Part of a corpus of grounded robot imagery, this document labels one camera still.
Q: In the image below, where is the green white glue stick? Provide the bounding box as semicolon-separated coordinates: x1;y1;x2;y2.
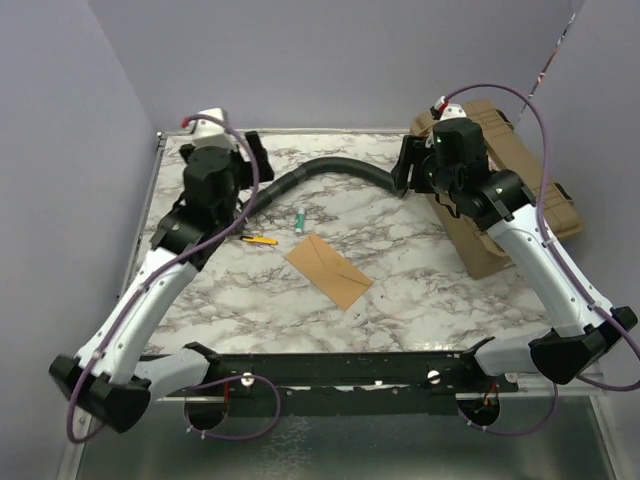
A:
294;208;306;234

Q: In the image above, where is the brown kraft envelope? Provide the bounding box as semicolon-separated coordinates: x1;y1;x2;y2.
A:
286;233;373;311

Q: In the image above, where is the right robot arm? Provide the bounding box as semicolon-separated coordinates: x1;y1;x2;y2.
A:
392;117;638;391

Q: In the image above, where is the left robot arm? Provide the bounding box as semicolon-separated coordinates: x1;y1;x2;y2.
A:
49;131;274;433

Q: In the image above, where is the yellow utility knife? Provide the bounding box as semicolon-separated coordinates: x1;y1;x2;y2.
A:
239;235;278;246

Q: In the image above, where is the tan plastic tool case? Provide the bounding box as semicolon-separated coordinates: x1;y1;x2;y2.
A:
409;98;585;280

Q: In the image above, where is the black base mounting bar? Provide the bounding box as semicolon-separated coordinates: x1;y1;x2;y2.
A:
181;351;516;417

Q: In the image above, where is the black corrugated hose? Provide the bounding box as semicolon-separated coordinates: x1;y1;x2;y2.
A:
244;155;406;221

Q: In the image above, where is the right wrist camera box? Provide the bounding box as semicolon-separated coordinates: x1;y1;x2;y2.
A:
430;96;467;122

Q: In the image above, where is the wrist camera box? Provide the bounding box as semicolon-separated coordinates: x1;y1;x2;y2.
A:
181;120;237;151
430;96;467;122

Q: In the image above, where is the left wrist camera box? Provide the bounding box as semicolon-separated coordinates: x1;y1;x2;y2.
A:
181;120;237;151

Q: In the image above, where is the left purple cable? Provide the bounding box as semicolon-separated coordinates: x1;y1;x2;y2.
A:
66;113;282;444

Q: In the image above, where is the purple cable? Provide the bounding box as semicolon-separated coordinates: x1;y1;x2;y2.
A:
66;113;282;444
442;83;640;436

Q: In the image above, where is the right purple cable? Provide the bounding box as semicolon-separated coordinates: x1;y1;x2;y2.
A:
442;83;640;436

